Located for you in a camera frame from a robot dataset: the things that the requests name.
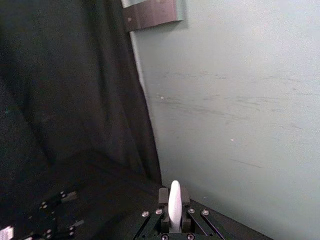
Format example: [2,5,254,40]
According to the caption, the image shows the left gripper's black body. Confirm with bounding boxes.
[0,213,45,240]

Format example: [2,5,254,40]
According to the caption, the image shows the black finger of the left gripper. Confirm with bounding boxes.
[39,190,79,215]
[42,219,86,240]

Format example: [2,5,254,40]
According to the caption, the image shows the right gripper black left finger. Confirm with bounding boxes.
[133,187,173,240]

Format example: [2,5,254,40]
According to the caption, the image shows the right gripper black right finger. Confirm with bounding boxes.
[178,186,227,240]

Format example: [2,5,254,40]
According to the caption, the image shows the small white plastic piece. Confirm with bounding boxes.
[167,180,182,234]

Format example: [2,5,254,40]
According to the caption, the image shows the black table cloth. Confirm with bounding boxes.
[0,0,274,240]

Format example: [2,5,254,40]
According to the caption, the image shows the grey steel bracket plate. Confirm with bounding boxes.
[120,0,188,33]

